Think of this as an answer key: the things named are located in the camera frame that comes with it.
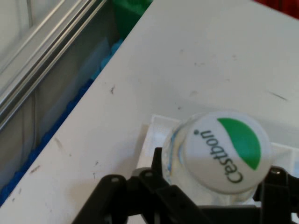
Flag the white plastic container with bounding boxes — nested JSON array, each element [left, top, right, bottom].
[[137, 113, 299, 209]]

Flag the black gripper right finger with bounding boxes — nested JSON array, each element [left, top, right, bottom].
[[253, 165, 299, 224]]

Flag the aluminium frame rail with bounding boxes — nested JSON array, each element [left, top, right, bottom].
[[0, 0, 108, 132]]

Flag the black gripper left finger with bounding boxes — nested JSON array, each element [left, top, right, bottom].
[[71, 147, 203, 224]]

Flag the blue foam mat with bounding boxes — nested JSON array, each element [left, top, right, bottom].
[[0, 38, 125, 208]]

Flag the red object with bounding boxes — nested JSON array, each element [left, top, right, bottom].
[[253, 0, 299, 19]]

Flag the green plastic object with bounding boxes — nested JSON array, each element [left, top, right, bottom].
[[111, 0, 154, 40]]

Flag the clear bottle with white cap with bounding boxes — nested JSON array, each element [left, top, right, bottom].
[[162, 111, 273, 206]]

